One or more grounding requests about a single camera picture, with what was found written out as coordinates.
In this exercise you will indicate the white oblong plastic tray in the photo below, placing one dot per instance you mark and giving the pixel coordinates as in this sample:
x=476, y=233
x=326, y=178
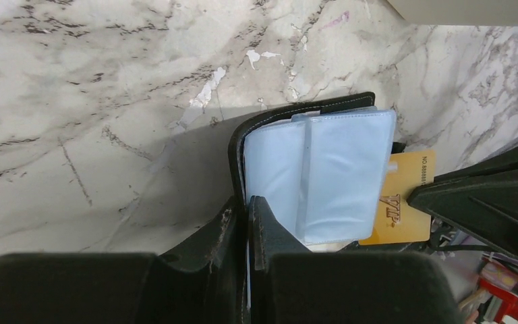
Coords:
x=458, y=12

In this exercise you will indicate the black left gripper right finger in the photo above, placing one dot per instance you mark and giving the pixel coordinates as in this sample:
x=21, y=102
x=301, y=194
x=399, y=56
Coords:
x=291, y=284

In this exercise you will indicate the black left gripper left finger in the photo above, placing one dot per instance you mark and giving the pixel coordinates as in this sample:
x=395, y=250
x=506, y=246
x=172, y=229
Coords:
x=197, y=281

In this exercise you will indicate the gold VIP card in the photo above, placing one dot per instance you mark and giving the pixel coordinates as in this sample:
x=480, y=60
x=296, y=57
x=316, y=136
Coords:
x=396, y=222

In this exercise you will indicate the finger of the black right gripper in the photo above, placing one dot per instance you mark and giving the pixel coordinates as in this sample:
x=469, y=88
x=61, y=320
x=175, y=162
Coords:
x=481, y=200

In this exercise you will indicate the black leather card holder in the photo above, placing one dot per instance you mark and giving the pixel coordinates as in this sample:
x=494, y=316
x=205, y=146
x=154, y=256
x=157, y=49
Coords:
x=319, y=165

